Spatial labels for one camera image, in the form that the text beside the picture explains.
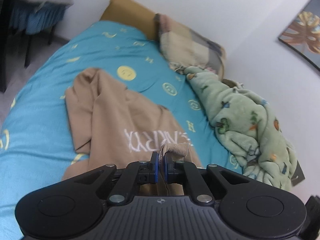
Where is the tan printed t-shirt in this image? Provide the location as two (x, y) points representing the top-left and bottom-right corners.
(61, 67), (203, 196)

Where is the black table leg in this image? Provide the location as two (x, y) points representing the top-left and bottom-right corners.
(0, 0), (21, 93)

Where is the blue folding chair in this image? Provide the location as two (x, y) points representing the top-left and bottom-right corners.
(1, 0), (73, 44)

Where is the turquoise patterned bed sheet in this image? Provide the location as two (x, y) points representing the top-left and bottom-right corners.
(1, 21), (242, 239)

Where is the mustard yellow headboard cushion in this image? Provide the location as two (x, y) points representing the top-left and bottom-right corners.
(100, 0), (158, 41)

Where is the green fleece cartoon blanket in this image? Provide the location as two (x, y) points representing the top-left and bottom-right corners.
(183, 67), (297, 191)

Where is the gold leaf framed picture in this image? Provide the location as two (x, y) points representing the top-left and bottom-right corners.
(278, 0), (319, 69)

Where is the plaid beige grey pillow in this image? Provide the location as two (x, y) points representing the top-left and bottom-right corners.
(154, 14), (226, 79)

